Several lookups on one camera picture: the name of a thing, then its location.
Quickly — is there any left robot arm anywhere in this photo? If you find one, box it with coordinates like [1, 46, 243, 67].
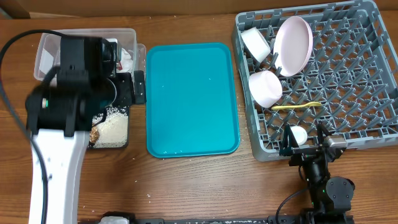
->
[25, 35, 146, 223]

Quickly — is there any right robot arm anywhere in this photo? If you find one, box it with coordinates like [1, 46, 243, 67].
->
[267, 123, 355, 224]

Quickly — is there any white napkin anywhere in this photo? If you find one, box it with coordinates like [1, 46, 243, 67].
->
[116, 48, 134, 73]

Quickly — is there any brown food scrap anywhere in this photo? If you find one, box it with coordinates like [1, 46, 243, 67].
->
[90, 126, 100, 144]

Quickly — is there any yellow plastic spoon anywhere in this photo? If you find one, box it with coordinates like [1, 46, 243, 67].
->
[271, 101, 322, 110]

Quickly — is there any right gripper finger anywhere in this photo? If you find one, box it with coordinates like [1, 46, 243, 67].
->
[317, 122, 331, 146]
[279, 124, 299, 156]

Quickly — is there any white bowl with food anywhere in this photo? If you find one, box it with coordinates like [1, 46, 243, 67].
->
[249, 70, 282, 108]

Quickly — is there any black plastic tray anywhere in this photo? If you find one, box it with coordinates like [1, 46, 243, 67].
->
[88, 105, 131, 149]

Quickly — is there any small white bowl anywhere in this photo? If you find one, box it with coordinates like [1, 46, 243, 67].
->
[241, 27, 271, 63]

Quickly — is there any clear plastic bin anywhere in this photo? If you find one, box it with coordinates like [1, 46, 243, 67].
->
[34, 28, 146, 83]

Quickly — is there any white plastic cup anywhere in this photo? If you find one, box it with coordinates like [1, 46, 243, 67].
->
[290, 126, 308, 146]

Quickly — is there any white rice pile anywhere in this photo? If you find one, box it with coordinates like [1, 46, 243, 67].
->
[91, 106, 129, 147]

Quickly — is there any large white plate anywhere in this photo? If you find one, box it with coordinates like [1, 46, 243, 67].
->
[274, 16, 313, 77]

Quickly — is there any grey dishwasher rack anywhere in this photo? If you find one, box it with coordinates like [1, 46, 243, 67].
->
[232, 1, 397, 162]

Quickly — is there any teal plastic tray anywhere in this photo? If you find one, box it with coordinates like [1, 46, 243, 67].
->
[146, 42, 240, 159]

